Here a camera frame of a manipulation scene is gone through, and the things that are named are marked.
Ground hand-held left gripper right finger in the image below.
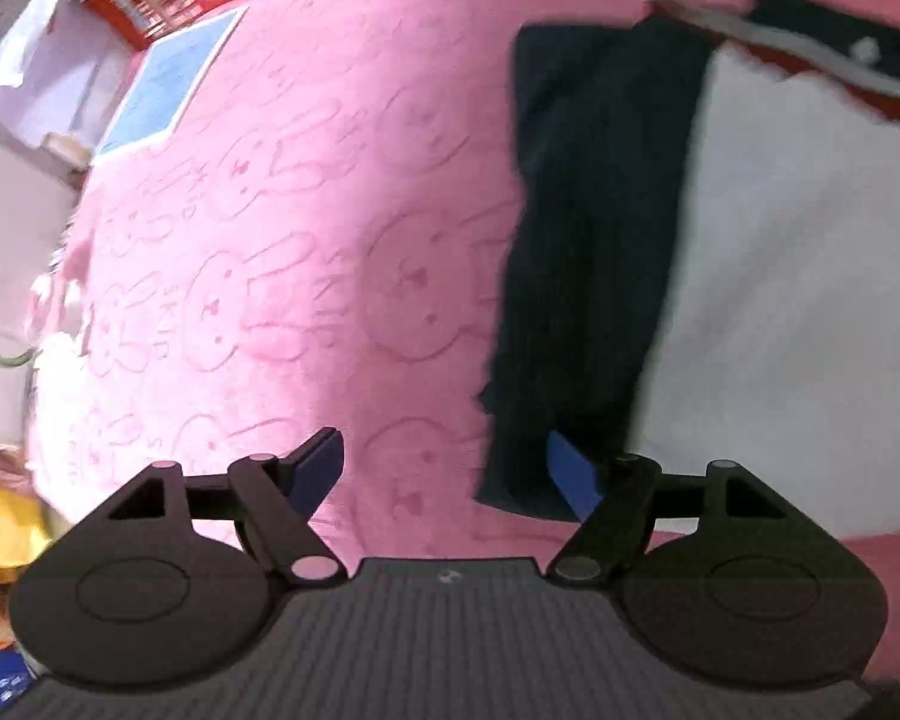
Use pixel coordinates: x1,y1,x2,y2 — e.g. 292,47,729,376
546,431,796,587

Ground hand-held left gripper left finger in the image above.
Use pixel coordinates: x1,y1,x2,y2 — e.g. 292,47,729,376
105,427,350,590

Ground navy and white polo shirt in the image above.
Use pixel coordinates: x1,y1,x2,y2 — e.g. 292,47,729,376
476,0,900,541

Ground pink bunny print blanket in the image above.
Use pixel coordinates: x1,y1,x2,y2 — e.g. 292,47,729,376
22,0,900,691

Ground yellow bag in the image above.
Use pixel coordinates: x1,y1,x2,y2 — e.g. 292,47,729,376
0,484,55,587

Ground blue paper sheet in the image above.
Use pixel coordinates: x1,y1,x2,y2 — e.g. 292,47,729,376
94,6,250,160

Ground white paper sheets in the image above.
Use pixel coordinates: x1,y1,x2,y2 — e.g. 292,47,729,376
0,0,125,166

